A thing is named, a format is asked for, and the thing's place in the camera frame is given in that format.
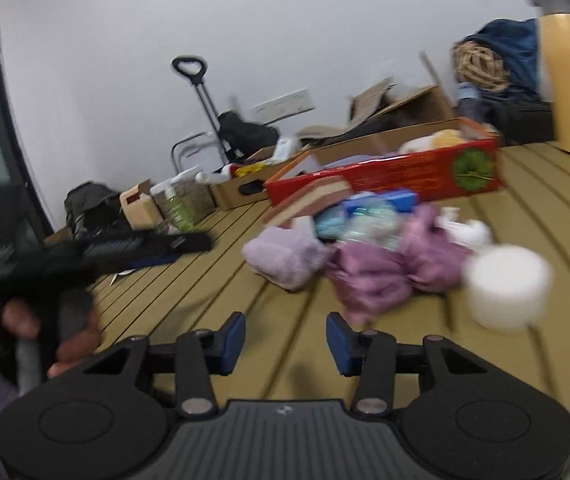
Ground black trolley handle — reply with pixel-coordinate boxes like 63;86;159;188
171;56;233;161

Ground white paper sheets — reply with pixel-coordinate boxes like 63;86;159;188
107;267;138;286

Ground large brown cardboard box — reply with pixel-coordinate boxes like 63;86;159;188
347;77;458;128

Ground green backpack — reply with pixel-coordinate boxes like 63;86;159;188
64;181;126;238

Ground blue tissue packet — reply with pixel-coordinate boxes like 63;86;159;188
315;189;418;241

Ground wicker ball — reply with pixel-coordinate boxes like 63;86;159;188
452;42;508;92

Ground white round sponge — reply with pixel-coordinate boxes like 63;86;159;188
462;244;553;332

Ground small brown white box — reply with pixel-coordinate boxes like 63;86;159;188
119;180;163;231

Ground black bag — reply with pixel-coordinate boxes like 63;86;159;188
458;87;556;147
216;110;281;161

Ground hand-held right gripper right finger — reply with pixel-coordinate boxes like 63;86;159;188
326;311;486;417

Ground blue cloth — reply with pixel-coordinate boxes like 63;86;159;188
465;17;541;96

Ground brown sponge block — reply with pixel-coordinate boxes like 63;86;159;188
265;177;353;228

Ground clear plastic container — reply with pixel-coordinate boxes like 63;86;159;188
270;137;298;161

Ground red cardboard box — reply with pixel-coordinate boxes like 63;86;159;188
263;117;503;208

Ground low cardboard box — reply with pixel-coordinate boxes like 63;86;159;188
210;146;306;211

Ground white cloth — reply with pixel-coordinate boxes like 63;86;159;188
438;207;493;251

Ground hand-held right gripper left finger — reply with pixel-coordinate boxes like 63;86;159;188
84;311;246;418

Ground yellow plush toy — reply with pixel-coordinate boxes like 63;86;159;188
430;129;468;150

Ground white wall socket strip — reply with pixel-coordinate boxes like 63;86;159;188
251;87;312;121

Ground pink cloth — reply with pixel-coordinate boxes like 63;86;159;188
325;205;471;326

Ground iridescent packet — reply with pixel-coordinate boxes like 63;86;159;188
342;212;406;253

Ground person's left hand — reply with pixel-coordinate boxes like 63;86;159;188
0;297;103;381

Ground lavender towel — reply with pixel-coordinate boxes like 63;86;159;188
242;227;333;292

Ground plastic jar with green label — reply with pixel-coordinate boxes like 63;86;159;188
150;172;201;233

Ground metal folding chair frame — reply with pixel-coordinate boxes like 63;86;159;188
171;131;221;176

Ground white plush toy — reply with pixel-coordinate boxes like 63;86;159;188
397;135;438;156

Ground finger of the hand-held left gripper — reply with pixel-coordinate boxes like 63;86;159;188
82;231;214;267

